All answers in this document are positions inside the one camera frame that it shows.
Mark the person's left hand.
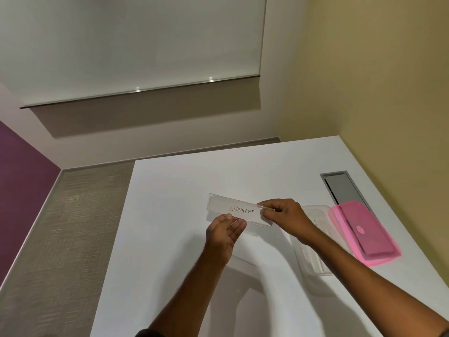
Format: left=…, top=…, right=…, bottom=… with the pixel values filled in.
left=205, top=213, right=248, bottom=268

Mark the person's right hand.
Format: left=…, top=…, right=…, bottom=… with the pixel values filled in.
left=257, top=198, right=317, bottom=247

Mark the clear acrylic strip with handwriting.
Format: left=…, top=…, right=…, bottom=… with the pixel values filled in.
left=206, top=193, right=274, bottom=228

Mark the person's left forearm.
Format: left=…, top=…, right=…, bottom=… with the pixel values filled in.
left=147, top=257, right=232, bottom=337

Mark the person's right forearm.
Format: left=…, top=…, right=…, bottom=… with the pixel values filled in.
left=298, top=231, right=449, bottom=337

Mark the clear plastic container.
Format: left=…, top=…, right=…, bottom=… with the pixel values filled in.
left=289, top=205, right=338, bottom=278

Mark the pink translucent container lid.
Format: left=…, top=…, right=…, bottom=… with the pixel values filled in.
left=328, top=201, right=402, bottom=268

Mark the white roller blind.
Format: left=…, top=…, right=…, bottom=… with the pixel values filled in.
left=0, top=0, right=268, bottom=109

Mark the grey metal table cable hatch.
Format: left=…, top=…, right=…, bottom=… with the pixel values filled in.
left=319, top=170, right=396, bottom=259

